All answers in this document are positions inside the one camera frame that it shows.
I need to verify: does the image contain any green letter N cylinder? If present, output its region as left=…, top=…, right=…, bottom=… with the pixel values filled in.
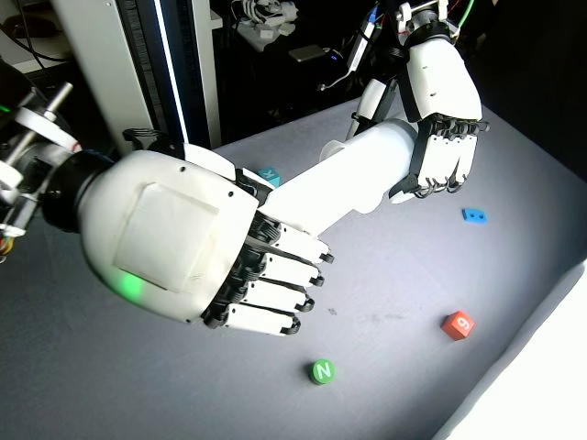
left=307, top=358, right=337, bottom=386

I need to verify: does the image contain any slim white dongle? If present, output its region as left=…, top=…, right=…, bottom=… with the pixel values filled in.
left=347, top=4, right=382, bottom=72

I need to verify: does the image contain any grey power bank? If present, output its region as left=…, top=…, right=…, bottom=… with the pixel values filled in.
left=287, top=44, right=327, bottom=64

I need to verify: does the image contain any white barrier board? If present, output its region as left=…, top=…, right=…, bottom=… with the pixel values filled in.
left=430, top=258, right=587, bottom=440

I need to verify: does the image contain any white cable bundle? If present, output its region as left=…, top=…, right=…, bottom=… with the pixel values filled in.
left=231, top=0, right=299, bottom=51

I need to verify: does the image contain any green cable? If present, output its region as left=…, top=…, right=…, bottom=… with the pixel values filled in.
left=451, top=0, right=476, bottom=28

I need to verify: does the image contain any large clear plastic syringe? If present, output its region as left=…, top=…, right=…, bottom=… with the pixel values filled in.
left=260, top=117, right=421, bottom=239

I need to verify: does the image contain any teal letter K block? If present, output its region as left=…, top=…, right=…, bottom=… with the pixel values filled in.
left=257, top=167, right=282, bottom=189

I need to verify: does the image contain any red number 9 block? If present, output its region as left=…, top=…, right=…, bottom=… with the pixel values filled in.
left=440, top=310, right=476, bottom=342

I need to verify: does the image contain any white column with black strip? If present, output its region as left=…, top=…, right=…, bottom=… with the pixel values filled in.
left=50, top=0, right=224, bottom=157

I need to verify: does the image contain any grey table cloth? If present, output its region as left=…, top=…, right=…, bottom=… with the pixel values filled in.
left=0, top=93, right=587, bottom=440

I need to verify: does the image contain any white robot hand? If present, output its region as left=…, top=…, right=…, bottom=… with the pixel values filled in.
left=346, top=38, right=491, bottom=206
left=76, top=127, right=337, bottom=339

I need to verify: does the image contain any small blue two-hole brick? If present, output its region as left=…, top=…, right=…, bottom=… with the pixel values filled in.
left=461, top=207, right=489, bottom=226

